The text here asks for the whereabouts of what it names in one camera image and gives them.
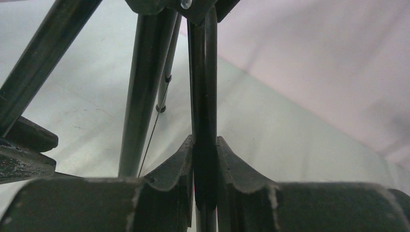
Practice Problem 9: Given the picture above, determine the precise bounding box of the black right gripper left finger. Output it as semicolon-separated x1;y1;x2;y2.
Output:
0;136;193;232

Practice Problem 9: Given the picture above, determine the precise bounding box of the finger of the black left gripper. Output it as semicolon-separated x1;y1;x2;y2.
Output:
5;116;59;152
0;138;57;184

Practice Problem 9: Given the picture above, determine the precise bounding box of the black music stand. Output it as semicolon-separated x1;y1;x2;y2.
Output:
0;0;235;232

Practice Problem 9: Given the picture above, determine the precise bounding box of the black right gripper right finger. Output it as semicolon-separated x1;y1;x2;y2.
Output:
217;137;410;232

